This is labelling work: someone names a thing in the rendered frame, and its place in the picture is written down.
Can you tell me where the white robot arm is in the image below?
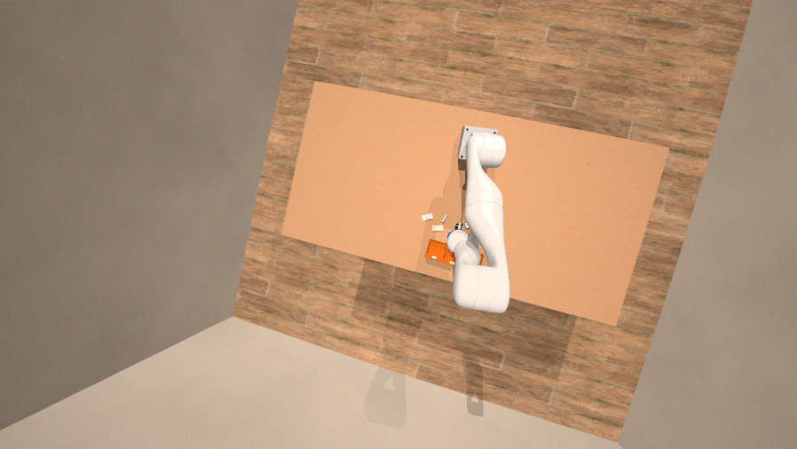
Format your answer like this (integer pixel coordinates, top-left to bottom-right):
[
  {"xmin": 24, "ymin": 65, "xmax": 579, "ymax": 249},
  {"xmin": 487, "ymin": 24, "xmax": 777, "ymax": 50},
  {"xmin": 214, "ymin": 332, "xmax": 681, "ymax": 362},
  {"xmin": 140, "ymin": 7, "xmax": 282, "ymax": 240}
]
[{"xmin": 447, "ymin": 133, "xmax": 510, "ymax": 313}]

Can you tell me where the orange rack of three bins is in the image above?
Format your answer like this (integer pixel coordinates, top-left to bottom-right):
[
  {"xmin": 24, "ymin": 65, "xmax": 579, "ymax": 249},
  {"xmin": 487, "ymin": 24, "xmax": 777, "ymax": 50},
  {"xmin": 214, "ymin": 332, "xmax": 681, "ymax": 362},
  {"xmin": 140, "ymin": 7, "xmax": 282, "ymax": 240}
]
[{"xmin": 425, "ymin": 239, "xmax": 455, "ymax": 265}]

